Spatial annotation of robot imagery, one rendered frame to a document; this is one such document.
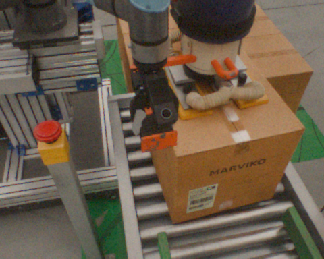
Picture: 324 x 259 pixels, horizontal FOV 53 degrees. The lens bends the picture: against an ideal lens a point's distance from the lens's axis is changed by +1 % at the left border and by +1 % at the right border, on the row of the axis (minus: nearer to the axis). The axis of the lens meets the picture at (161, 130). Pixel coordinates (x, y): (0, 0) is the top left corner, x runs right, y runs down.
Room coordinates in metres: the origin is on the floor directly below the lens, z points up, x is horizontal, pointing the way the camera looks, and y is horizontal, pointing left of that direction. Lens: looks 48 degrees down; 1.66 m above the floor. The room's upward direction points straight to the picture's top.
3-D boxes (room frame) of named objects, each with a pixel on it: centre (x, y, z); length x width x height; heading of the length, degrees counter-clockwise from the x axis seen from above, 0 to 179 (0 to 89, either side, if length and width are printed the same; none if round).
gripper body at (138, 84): (0.55, 0.02, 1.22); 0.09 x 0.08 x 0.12; 16
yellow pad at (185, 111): (0.86, -0.06, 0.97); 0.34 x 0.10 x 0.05; 16
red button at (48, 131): (0.57, 0.30, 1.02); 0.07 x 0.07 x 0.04
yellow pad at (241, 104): (0.91, -0.25, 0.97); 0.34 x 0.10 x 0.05; 16
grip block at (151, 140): (0.53, 0.01, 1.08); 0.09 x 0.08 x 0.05; 106
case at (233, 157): (0.89, -0.15, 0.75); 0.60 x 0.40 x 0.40; 16
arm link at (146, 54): (0.55, 0.03, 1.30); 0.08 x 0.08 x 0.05
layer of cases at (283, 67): (1.95, -0.24, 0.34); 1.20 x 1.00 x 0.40; 12
